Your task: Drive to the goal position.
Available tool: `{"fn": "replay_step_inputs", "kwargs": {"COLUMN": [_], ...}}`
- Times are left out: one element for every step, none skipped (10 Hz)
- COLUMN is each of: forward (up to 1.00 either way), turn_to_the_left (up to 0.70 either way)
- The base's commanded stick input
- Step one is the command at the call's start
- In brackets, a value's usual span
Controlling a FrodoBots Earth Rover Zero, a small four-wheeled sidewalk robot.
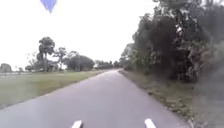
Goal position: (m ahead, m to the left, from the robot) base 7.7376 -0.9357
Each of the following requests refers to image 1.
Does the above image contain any grey asphalt path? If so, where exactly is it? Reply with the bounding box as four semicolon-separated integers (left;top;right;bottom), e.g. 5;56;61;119
0;69;193;128

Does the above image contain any distant group of trees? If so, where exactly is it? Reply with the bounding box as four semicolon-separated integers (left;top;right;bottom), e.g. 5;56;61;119
0;36;121;74

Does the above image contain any grass verge with dry leaves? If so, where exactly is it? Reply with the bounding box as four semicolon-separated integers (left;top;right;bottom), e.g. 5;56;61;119
118;68;224;128

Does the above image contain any dense row of trees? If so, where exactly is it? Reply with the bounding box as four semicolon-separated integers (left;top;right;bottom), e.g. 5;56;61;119
118;0;224;101

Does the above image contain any robot's own part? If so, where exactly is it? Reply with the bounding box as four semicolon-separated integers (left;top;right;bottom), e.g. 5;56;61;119
71;119;84;128
144;118;157;128

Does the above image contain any grass field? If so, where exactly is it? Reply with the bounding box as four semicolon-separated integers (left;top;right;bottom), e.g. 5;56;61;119
0;70;107;110

